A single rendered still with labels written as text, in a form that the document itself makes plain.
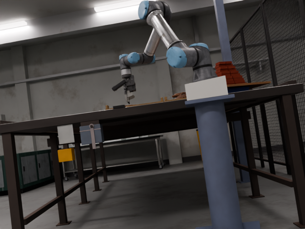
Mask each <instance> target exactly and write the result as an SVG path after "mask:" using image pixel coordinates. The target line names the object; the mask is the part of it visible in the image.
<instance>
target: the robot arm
mask: <svg viewBox="0 0 305 229"><path fill-rule="evenodd" d="M138 16H139V18H140V19H141V20H145V21H146V22H147V24H148V25H151V26H152V27H153V30H152V33H151V35H150V38H149V40H148V43H147V45H146V48H145V50H144V53H142V54H138V53H136V52H133V53H130V54H123V55H120V56H119V62H120V69H121V76H122V79H125V80H122V81H121V82H120V83H118V84H117V85H115V86H113V87H112V90H113V91H117V89H119V88H120V87H122V86H123V88H124V95H125V100H126V102H128V103H129V104H130V102H129V100H131V99H133V98H134V97H135V96H134V95H133V94H132V93H131V92H134V91H136V86H135V82H134V75H132V72H131V65H137V64H152V63H154V62H155V59H156V57H155V51H156V49H157V47H158V45H159V42H160V40H162V42H163V43H164V45H165V46H166V48H167V55H166V57H167V61H168V63H169V65H170V66H172V67H174V68H185V67H192V69H193V83H194V82H198V81H202V80H207V79H212V78H216V77H218V76H217V74H216V73H215V71H214V69H213V66H212V61H211V57H210V51H209V49H208V46H207V45H206V44H204V43H197V44H196V43H195V44H192V45H190V46H189V47H187V46H186V44H185V43H184V42H183V41H182V40H179V39H178V38H177V36H176V35H175V33H174V32H173V30H172V29H171V28H170V26H169V23H170V21H171V17H172V12H171V8H170V6H169V5H168V4H167V3H165V2H163V1H151V0H143V1H141V3H140V4H139V7H138Z"/></svg>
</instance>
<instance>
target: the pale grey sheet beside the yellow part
mask: <svg viewBox="0 0 305 229"><path fill-rule="evenodd" d="M57 129H58V137H59V144H66V143H73V142H75V141H74V131H73V124H67V125H60V126H57Z"/></svg>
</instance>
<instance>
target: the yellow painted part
mask: <svg viewBox="0 0 305 229"><path fill-rule="evenodd" d="M58 158H59V162H66V161H73V160H75V154H74V148H70V149H69V144H68V143H66V144H63V149H60V150H58Z"/></svg>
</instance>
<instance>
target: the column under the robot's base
mask: <svg viewBox="0 0 305 229"><path fill-rule="evenodd" d="M233 98H235V94H231V95H222V96H216V97H210V98H204V99H197V100H189V101H185V105H186V107H187V108H190V107H195V112H196V119H197V127H198V134H199V140H200V147H201V153H202V161H203V168H204V174H205V181H206V187H207V196H208V202H209V209H210V215H211V221H212V226H203V227H196V229H261V228H260V222H259V221H251V222H242V219H241V211H240V205H239V199H238V192H237V186H236V178H235V172H234V166H233V160H232V153H231V145H230V139H229V133H228V127H227V120H226V112H225V106H224V102H230V101H231V100H232V99H233Z"/></svg>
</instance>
